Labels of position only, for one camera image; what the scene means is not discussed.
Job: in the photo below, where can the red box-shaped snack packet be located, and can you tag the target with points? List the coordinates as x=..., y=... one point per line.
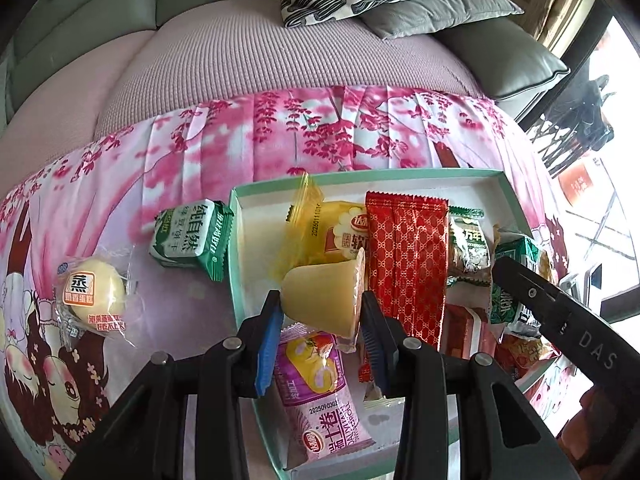
x=467, y=332

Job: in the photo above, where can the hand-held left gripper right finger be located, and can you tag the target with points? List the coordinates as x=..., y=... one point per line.
x=372, y=355

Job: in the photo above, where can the green-edged white box tray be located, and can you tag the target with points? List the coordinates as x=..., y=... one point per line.
x=260, y=240

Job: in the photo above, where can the small white green-edged packet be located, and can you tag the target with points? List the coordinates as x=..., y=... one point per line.
x=515, y=280

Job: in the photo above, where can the red peanut snack packet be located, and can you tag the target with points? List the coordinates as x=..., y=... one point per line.
x=525, y=355

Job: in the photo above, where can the person's right hand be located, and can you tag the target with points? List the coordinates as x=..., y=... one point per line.
x=582, y=420

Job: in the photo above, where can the black metal rack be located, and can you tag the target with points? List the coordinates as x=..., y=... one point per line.
x=592, y=110

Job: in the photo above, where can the grey pillow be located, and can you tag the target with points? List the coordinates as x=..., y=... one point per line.
x=440, y=12

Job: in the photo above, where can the yellow snack packet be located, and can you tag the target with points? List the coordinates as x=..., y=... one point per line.
x=320, y=230

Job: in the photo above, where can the small clear green-ended packet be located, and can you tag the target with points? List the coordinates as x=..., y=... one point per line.
x=467, y=255

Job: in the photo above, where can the yellow pudding cup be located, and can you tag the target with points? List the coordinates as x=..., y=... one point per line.
x=320, y=295

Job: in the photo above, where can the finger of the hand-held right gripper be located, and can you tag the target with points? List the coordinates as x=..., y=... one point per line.
x=535, y=295

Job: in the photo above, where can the pink snack packet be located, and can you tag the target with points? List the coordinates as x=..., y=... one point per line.
x=320, y=400

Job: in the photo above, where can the red gold-patterned snack packet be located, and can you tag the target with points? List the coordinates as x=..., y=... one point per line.
x=407, y=270

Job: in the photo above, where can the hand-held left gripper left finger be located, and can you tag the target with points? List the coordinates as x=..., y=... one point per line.
x=267, y=355

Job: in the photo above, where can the pink printed blanket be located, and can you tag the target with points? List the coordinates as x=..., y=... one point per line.
x=200, y=150

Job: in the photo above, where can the pink sofa cover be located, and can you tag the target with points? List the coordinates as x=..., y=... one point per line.
x=250, y=65

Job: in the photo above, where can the orange sign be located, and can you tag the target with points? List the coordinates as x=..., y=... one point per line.
x=582, y=180

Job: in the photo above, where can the green and white biscuit packet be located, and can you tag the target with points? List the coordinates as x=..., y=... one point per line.
x=192, y=235

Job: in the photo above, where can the grey sofa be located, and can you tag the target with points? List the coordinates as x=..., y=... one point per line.
x=90, y=10

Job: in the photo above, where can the clear-wrapped yellow bun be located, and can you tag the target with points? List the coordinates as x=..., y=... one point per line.
x=92, y=292

